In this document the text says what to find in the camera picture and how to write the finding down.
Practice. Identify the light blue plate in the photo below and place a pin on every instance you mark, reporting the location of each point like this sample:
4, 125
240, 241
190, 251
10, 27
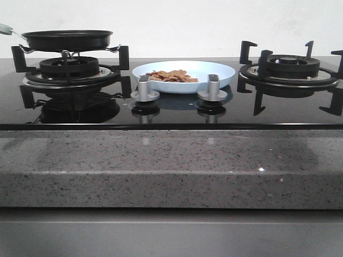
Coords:
196, 69

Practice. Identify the brown meat pieces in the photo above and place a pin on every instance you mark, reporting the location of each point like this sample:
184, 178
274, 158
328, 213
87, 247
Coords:
172, 76

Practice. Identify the black frying pan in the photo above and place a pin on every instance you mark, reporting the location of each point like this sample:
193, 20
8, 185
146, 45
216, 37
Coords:
69, 40

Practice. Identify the black glass gas cooktop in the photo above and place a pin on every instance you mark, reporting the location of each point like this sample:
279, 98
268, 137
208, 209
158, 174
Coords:
248, 106

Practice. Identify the left silver stove knob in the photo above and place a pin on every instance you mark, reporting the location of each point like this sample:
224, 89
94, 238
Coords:
144, 93

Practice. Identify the silver stove knob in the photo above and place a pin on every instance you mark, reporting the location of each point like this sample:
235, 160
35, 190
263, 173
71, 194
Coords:
144, 93
213, 92

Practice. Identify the right silver stove knob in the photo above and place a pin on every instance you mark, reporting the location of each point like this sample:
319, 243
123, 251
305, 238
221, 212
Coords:
213, 92

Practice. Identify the left black pan support grate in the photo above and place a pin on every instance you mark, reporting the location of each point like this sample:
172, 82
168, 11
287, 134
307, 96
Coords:
74, 90

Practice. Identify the black pan support grate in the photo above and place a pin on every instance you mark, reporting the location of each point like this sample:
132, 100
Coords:
256, 75
74, 90

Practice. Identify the right black pan support grate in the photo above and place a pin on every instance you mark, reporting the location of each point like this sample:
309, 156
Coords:
256, 75

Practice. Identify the left black gas burner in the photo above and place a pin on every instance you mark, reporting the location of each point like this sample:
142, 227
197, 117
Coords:
77, 67

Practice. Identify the black gas burner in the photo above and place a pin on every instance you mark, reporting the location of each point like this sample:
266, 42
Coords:
292, 66
77, 67

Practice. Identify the right black gas burner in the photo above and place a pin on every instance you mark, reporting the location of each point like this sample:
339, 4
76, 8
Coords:
292, 66

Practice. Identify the grey cabinet front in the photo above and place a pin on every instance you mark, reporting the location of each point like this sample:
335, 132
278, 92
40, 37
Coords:
160, 232

